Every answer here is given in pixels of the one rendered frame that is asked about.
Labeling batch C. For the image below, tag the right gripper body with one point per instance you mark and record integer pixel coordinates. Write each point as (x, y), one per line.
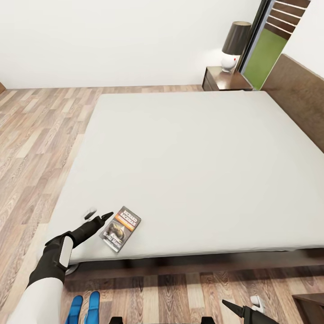
(256, 317)

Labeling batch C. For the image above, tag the hardback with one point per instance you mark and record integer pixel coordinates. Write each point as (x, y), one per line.
(120, 228)

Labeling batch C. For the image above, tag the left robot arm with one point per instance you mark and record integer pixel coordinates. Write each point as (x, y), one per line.
(42, 299)

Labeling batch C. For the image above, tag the sandal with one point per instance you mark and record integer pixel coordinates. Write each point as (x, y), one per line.
(92, 316)
(74, 311)

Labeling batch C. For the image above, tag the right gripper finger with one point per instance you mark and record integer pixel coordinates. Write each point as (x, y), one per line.
(240, 311)

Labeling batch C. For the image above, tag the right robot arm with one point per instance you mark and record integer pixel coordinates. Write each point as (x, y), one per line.
(254, 315)

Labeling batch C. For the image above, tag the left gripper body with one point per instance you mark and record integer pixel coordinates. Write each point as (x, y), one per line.
(91, 227)

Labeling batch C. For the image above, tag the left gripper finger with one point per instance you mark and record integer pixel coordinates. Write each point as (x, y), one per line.
(106, 216)

